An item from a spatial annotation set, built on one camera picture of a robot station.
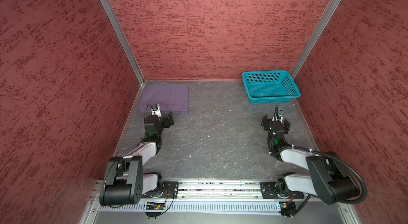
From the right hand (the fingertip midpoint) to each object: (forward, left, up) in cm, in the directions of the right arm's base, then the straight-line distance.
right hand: (273, 118), depth 89 cm
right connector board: (-42, +2, -12) cm, 43 cm away
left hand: (+4, +64, 0) cm, 64 cm away
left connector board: (-38, +64, -11) cm, 75 cm away
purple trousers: (+25, +64, -8) cm, 69 cm away
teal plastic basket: (+33, -10, -9) cm, 36 cm away
